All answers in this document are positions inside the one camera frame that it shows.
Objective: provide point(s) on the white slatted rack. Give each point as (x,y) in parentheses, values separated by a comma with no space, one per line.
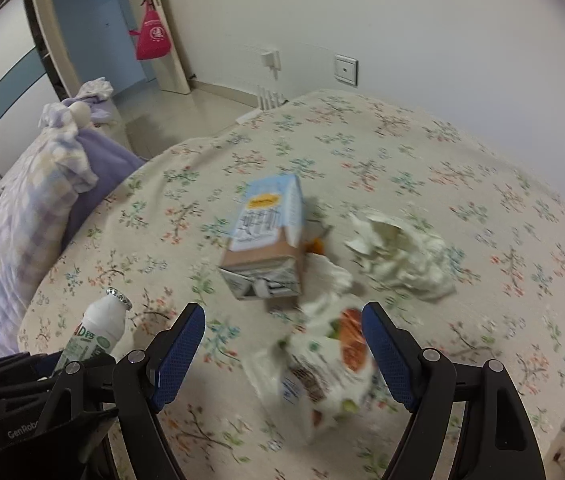
(268,97)

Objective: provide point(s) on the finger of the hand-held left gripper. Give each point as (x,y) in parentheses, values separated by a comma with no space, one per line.
(12,372)

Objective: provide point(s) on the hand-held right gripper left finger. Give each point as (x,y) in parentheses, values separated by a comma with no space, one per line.
(177,355)

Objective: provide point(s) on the white plugged charger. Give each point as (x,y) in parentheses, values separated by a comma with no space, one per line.
(271,60)

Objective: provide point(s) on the light blue milk carton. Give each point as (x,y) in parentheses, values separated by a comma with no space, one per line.
(267,220)

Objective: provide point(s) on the white printed plastic wrapper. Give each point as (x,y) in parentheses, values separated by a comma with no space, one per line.
(322,365)

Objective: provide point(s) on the floral tablecloth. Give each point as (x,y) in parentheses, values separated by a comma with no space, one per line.
(462,185)

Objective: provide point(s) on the purple blanket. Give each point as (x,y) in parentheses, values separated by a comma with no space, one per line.
(102,160)

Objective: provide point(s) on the small orange scrap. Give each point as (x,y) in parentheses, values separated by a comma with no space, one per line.
(318,246)

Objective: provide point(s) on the white door frame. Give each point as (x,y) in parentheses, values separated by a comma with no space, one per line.
(175,35)

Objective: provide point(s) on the white wall socket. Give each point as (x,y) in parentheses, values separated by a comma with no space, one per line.
(346,70)

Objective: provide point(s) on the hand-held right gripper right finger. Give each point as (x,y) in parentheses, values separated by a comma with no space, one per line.
(390,355)

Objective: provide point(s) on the red hanging bag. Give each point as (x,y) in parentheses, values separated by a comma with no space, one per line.
(152,35)

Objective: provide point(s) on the purple plaid quilt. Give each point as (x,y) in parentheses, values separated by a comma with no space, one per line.
(27,200)

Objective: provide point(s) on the large crumpled white tissue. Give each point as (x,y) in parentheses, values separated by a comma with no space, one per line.
(407,260)

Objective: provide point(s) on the white yogurt drink bottle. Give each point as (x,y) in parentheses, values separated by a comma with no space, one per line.
(95,330)

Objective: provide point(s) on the small crumpled white tissue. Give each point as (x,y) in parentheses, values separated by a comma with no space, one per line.
(332,277)

